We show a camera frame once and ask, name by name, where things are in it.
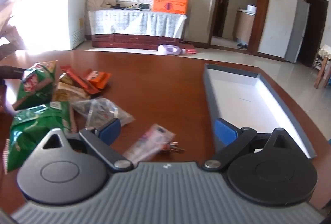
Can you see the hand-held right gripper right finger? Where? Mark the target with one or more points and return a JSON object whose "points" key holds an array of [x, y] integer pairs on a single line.
{"points": [[225, 132]]}

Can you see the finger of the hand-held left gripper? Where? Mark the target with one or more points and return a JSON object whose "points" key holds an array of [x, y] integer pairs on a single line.
{"points": [[11, 73]]}

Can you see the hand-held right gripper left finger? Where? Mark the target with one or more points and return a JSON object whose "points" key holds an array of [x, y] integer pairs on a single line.
{"points": [[111, 129]]}

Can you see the clear sunflower seed packet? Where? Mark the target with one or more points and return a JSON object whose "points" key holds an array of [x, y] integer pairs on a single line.
{"points": [[103, 110]]}

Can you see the green chip bag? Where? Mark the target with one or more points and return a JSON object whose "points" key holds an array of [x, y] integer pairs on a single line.
{"points": [[33, 125], [33, 84]]}

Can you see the small clear pink packet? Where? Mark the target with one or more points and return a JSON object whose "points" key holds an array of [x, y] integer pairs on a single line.
{"points": [[147, 144]]}

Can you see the grey shallow box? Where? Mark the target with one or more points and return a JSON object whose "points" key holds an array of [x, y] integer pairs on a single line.
{"points": [[245, 94]]}

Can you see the square orange snack packet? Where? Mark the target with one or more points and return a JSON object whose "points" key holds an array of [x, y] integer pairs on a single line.
{"points": [[97, 76]]}

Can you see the tan peanut packet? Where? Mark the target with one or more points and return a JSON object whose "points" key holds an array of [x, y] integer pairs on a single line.
{"points": [[67, 91]]}

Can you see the long orange bar packet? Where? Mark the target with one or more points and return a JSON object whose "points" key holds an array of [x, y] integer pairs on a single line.
{"points": [[79, 80]]}

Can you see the white chest freezer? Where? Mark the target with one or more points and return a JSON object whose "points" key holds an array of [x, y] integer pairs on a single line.
{"points": [[69, 17]]}

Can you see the red floor item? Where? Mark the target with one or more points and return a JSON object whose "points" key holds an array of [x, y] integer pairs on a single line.
{"points": [[191, 51]]}

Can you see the pair of slippers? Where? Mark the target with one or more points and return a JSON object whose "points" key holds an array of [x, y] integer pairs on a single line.
{"points": [[242, 46]]}

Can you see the dark wooden television cabinet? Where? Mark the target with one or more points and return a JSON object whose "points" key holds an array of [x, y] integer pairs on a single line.
{"points": [[134, 42]]}

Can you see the purple white bottle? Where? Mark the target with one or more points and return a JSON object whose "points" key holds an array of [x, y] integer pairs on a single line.
{"points": [[169, 49]]}

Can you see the wooden kitchen cabinet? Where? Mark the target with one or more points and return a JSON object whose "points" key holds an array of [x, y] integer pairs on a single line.
{"points": [[244, 25]]}

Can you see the white patterned cloth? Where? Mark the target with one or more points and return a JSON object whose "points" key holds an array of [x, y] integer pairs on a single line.
{"points": [[134, 22]]}

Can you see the blue plastic stool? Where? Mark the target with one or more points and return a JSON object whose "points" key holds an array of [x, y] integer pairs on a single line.
{"points": [[329, 82]]}

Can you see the grey refrigerator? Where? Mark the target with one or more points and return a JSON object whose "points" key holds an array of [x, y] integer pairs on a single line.
{"points": [[297, 30]]}

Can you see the wooden table with lace cloth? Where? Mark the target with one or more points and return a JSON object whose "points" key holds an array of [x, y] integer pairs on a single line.
{"points": [[324, 56]]}

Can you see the white pot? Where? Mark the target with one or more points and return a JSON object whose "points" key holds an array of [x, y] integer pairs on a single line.
{"points": [[251, 8]]}

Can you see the black set-top box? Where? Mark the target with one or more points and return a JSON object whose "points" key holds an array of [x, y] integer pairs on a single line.
{"points": [[144, 6]]}

